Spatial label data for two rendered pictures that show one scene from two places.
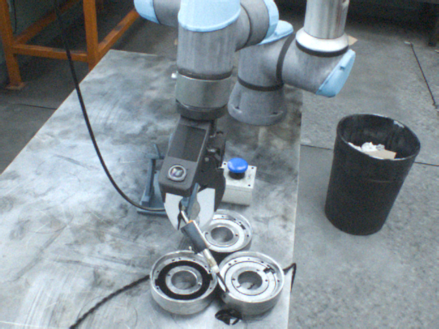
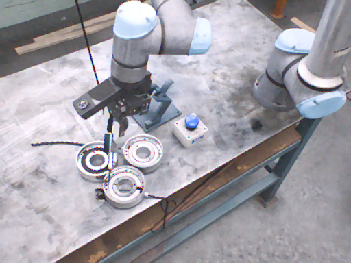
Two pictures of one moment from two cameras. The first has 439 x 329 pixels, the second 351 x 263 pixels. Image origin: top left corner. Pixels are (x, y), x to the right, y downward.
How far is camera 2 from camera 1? 0.56 m
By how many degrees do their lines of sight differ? 34
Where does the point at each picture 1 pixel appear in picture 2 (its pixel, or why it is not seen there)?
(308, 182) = not seen: outside the picture
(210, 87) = (118, 69)
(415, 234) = not seen: outside the picture
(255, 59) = (275, 57)
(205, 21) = (118, 30)
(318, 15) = (312, 52)
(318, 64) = (300, 88)
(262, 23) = (179, 45)
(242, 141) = (236, 108)
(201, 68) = (115, 55)
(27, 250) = (60, 94)
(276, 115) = (276, 105)
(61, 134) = not seen: hidden behind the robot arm
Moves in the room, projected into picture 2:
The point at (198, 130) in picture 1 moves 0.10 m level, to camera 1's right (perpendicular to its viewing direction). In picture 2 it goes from (112, 88) to (141, 117)
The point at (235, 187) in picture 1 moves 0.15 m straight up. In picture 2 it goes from (181, 132) to (187, 96)
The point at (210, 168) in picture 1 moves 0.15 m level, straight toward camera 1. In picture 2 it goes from (117, 112) to (58, 147)
